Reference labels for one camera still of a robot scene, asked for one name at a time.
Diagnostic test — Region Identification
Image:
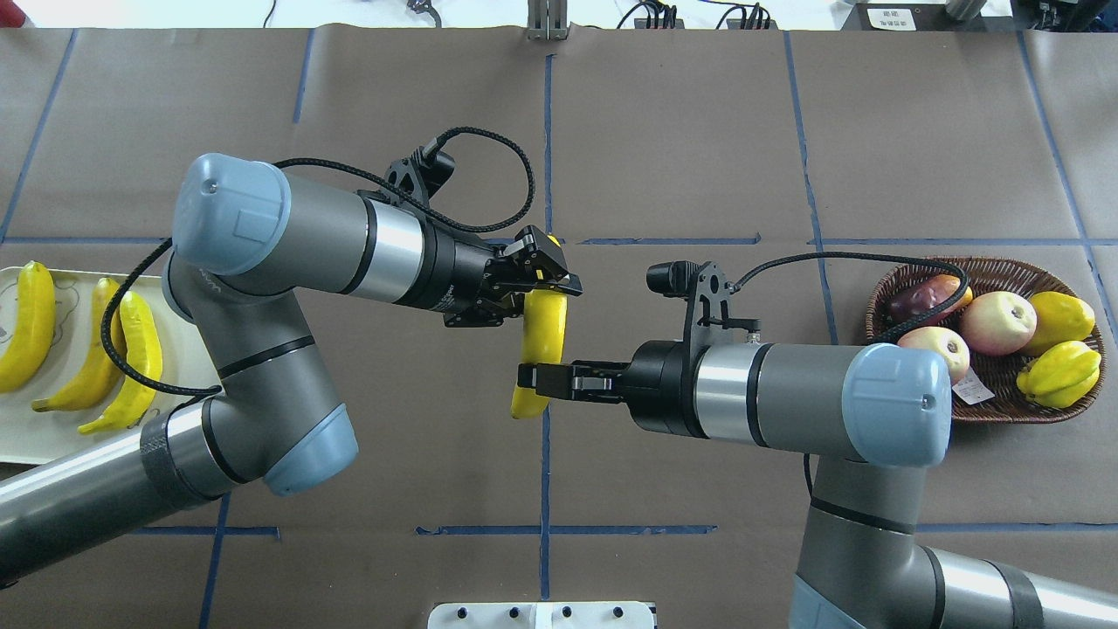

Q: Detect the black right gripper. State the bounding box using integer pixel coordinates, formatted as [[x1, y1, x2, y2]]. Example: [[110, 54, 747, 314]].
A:
[[517, 340, 707, 438]]

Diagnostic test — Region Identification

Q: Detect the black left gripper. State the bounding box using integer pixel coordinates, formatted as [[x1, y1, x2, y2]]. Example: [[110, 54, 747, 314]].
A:
[[442, 225, 582, 328]]

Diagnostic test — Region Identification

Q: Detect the yellow banana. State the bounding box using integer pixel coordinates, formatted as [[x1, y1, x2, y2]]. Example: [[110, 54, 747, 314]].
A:
[[79, 290, 163, 435], [1, 261, 56, 393], [31, 276, 122, 411], [510, 289, 568, 419]]

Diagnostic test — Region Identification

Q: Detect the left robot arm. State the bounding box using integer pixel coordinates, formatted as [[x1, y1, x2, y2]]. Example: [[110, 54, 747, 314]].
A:
[[1, 147, 582, 585]]

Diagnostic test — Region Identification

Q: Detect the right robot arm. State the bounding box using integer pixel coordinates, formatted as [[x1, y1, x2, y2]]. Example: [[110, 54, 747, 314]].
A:
[[517, 340, 1117, 628]]

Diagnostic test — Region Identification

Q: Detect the white mounting plate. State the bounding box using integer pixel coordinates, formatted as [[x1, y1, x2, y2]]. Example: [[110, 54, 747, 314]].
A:
[[426, 600, 659, 628]]

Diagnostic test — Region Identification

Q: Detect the brown wicker basket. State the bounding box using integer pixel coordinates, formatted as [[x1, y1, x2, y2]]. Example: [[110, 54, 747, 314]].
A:
[[865, 257, 1107, 425]]

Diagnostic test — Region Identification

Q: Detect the dark red plum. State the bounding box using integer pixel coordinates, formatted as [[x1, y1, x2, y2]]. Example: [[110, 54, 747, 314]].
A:
[[887, 274, 961, 325]]

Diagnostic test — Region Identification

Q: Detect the pale pink apple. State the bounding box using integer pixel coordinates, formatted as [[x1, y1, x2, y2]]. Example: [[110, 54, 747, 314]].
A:
[[897, 326, 972, 385]]

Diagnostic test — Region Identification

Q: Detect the white paper label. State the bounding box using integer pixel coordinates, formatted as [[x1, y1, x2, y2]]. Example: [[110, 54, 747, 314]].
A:
[[951, 368, 996, 406]]

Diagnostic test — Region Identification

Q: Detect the pale yellow pear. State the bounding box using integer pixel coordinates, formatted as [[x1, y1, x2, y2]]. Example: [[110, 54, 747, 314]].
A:
[[959, 290, 1038, 356]]

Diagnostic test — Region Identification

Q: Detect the yellow starfruit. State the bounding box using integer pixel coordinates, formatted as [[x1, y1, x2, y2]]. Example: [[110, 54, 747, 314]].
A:
[[1017, 340, 1102, 409]]

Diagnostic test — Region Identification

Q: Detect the yellow lemon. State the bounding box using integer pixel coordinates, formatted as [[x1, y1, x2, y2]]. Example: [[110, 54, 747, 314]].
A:
[[1018, 290, 1095, 356]]

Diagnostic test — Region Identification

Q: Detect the cream bear tray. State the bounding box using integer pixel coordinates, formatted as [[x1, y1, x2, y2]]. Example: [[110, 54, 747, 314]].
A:
[[1, 268, 218, 465]]

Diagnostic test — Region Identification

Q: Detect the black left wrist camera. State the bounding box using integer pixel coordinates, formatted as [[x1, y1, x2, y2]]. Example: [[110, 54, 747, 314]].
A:
[[381, 147, 456, 210]]

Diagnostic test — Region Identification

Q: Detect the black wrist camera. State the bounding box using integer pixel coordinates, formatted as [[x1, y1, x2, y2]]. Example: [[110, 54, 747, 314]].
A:
[[645, 261, 760, 358], [381, 147, 456, 210]]

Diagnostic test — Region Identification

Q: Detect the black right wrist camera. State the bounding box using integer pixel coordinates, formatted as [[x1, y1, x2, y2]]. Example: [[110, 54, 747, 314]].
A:
[[645, 261, 760, 358]]

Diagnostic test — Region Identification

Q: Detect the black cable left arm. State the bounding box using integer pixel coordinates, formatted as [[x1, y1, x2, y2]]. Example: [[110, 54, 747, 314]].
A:
[[100, 127, 536, 398]]

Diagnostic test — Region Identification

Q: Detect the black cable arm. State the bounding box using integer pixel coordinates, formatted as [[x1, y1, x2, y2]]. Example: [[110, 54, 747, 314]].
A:
[[100, 127, 536, 398], [729, 252, 972, 346]]

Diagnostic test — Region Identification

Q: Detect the aluminium frame post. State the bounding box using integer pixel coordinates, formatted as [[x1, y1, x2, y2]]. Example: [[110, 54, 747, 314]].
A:
[[525, 0, 569, 41]]

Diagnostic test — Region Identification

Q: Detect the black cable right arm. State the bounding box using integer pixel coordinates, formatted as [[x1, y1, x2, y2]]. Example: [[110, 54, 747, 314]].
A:
[[729, 252, 972, 346]]

